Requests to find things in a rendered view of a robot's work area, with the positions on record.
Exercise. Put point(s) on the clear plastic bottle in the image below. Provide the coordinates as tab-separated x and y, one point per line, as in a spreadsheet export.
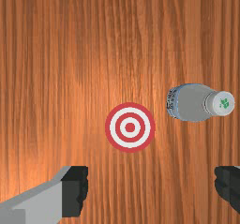
195	102

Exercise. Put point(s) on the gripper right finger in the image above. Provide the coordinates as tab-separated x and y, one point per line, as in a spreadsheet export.
229	184

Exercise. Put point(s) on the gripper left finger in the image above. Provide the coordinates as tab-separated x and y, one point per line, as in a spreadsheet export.
37	204

